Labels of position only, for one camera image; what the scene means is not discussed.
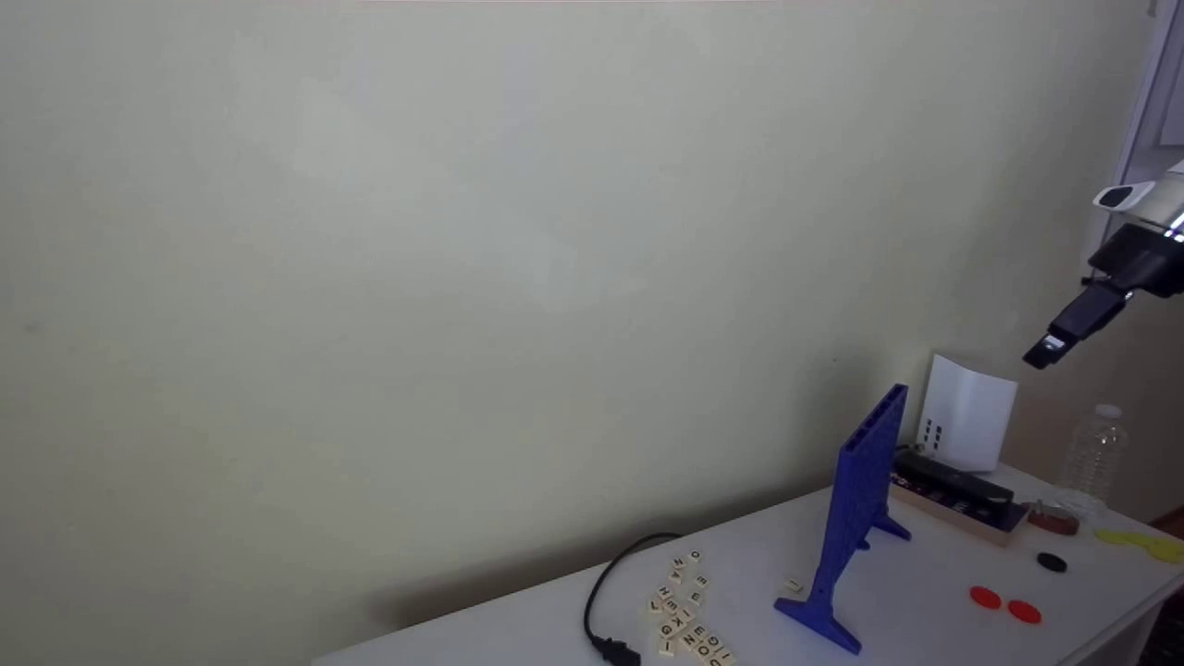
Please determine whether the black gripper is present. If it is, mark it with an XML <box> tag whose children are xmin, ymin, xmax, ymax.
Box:
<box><xmin>1022</xmin><ymin>226</ymin><xmax>1184</xmax><ymax>369</ymax></box>

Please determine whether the blue connect four gameboard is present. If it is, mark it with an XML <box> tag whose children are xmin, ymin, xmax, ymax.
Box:
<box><xmin>773</xmin><ymin>381</ymin><xmax>912</xmax><ymax>659</ymax></box>

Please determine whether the white box speaker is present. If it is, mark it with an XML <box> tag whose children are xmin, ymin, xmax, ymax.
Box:
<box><xmin>920</xmin><ymin>353</ymin><xmax>1022</xmax><ymax>476</ymax></box>

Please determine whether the small brown object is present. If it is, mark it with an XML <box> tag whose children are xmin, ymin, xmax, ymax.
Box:
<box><xmin>1024</xmin><ymin>501</ymin><xmax>1085</xmax><ymax>535</ymax></box>

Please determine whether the black remote control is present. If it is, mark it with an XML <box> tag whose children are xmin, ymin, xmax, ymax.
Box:
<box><xmin>889</xmin><ymin>445</ymin><xmax>1018</xmax><ymax>514</ymax></box>

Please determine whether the white shelf table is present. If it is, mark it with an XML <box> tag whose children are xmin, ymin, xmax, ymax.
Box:
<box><xmin>305</xmin><ymin>459</ymin><xmax>1184</xmax><ymax>666</ymax></box>

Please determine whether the black power cable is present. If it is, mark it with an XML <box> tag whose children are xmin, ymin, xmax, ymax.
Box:
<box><xmin>582</xmin><ymin>528</ymin><xmax>688</xmax><ymax>666</ymax></box>

